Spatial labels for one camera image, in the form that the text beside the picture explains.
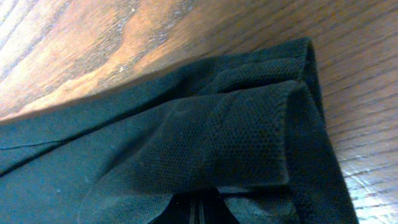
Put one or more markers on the black polo shirt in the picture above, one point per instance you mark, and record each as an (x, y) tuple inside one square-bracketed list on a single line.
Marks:
[(249, 126)]

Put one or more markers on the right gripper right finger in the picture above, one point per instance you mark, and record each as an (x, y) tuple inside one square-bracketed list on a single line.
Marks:
[(213, 210)]

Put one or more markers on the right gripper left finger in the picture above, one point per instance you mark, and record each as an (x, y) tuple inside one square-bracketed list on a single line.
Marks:
[(180, 210)]

